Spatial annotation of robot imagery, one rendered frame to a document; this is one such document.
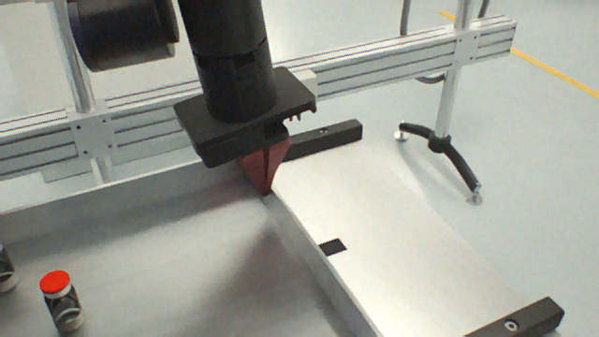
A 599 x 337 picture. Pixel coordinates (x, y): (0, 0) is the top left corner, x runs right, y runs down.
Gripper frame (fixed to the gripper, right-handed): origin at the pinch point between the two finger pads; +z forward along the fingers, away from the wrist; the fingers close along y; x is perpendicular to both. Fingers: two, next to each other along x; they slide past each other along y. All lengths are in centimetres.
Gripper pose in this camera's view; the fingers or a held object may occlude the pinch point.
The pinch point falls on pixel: (262, 184)
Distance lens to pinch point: 49.3
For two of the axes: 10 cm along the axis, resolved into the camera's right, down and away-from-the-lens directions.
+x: 4.3, 5.5, -7.1
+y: -8.9, 3.7, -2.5
